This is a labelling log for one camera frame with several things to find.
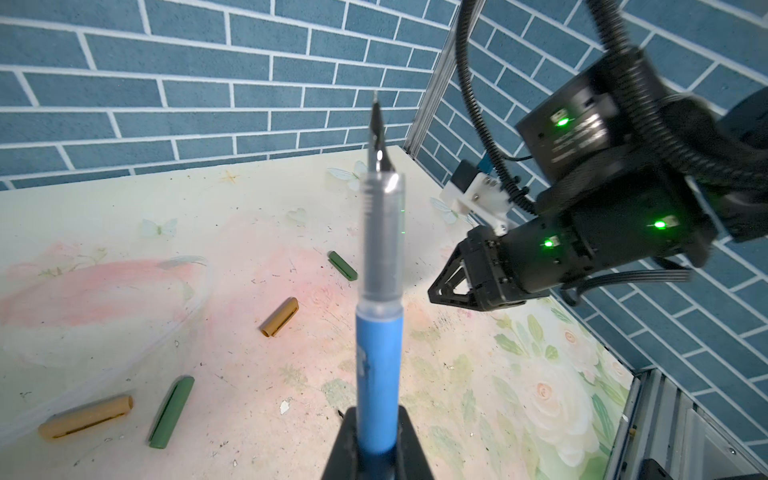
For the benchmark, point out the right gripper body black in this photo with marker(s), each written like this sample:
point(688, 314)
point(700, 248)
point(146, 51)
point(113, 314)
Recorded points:
point(477, 277)

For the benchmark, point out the tan pen cap right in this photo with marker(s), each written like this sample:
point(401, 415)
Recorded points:
point(280, 317)

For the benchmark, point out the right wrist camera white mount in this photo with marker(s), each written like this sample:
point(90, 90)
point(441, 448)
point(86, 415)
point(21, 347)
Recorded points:
point(470, 191)

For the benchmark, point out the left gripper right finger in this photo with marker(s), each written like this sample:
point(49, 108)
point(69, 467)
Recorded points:
point(412, 463)

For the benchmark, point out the tan pen cap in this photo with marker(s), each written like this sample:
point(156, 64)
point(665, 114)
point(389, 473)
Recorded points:
point(280, 317)
point(86, 417)

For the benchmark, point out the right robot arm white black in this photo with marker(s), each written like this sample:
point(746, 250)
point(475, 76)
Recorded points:
point(640, 180)

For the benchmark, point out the green pen cap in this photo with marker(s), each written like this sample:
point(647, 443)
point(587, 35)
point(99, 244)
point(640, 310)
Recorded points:
point(170, 413)
point(342, 266)

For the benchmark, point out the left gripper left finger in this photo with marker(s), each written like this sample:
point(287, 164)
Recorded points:
point(343, 462)

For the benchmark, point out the tan pen cap left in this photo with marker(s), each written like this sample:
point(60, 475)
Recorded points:
point(86, 417)

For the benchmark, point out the blue pen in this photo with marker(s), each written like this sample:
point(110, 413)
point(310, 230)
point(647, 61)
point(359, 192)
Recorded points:
point(379, 310)

